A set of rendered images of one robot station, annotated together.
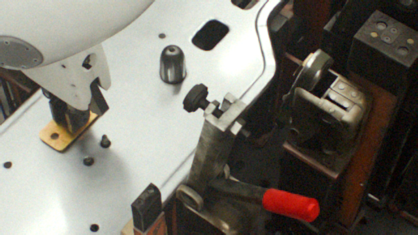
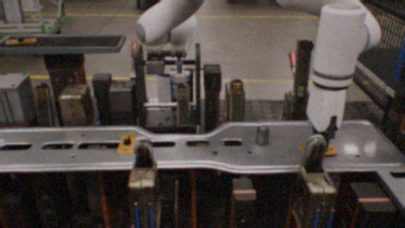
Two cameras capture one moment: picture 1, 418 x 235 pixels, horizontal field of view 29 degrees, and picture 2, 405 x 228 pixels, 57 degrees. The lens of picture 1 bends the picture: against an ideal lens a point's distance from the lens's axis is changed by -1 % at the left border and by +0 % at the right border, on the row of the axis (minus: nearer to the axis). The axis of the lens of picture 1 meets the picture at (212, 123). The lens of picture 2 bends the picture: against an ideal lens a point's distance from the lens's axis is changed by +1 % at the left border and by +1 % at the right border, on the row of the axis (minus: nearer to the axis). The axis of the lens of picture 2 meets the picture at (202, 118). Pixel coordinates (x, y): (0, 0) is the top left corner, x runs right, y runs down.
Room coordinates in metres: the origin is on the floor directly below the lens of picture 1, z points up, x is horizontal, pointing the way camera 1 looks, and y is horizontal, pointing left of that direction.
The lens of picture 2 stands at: (1.20, 0.59, 1.50)
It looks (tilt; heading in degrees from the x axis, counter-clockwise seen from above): 29 degrees down; 233
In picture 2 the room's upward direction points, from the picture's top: straight up
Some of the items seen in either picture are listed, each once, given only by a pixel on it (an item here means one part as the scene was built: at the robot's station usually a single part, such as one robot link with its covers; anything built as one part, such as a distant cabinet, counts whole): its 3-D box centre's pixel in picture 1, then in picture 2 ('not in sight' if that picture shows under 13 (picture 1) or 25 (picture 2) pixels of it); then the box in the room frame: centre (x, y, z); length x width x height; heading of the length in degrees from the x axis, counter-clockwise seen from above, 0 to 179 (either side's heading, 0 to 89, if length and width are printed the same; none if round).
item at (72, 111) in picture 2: not in sight; (84, 148); (0.92, -0.37, 0.89); 0.13 x 0.11 x 0.38; 55
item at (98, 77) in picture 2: not in sight; (109, 135); (0.83, -0.38, 0.90); 0.05 x 0.05 x 0.40; 55
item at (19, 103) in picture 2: not in sight; (26, 143); (1.05, -0.47, 0.90); 0.13 x 0.10 x 0.41; 55
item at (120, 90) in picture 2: not in sight; (129, 140); (0.79, -0.33, 0.89); 0.13 x 0.11 x 0.38; 55
